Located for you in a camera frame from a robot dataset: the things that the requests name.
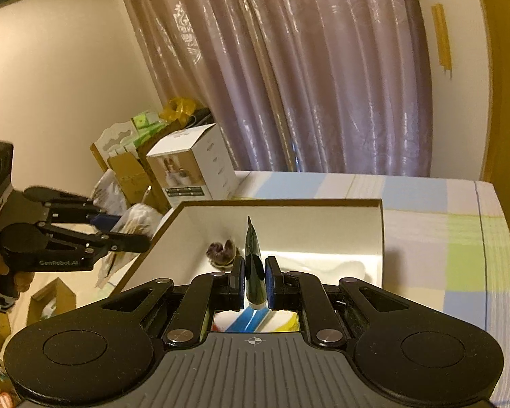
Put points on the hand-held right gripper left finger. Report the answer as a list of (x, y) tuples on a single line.
[(239, 282)]

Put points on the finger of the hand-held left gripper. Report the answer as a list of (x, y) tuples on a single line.
[(80, 214), (119, 242)]

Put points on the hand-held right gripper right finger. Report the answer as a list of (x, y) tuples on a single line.
[(272, 282)]

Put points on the dark green tube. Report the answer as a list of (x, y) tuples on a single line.
[(254, 263)]

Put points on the cotton swab bag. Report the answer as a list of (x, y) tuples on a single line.
[(138, 221)]

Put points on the dark candy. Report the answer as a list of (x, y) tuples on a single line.
[(223, 255)]

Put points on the yellow snack packet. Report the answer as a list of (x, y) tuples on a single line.
[(290, 323)]

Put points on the brown cardboard box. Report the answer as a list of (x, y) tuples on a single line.
[(314, 229)]

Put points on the white plastic spoon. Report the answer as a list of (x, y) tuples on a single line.
[(340, 268)]

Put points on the person's left hand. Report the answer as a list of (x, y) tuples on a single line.
[(19, 280)]

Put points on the open cardboard box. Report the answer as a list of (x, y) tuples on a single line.
[(59, 293)]

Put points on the large brown cardboard carton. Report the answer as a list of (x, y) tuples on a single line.
[(157, 197)]

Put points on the small tan cardboard carton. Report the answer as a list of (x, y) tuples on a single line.
[(125, 174)]

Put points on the white carved chair back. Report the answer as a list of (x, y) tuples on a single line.
[(114, 136)]

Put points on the green tissue pack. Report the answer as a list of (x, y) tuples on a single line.
[(151, 137), (144, 121)]

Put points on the white product box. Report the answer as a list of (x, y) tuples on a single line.
[(212, 165)]

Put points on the yellow plastic bag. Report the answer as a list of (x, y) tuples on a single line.
[(178, 108)]

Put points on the checked tablecloth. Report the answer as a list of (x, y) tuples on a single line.
[(429, 242)]

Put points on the mauve curtain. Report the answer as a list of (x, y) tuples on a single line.
[(301, 72)]

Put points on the wooden door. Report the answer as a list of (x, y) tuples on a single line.
[(505, 72)]

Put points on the yellow wall strip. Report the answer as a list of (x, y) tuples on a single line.
[(442, 38)]

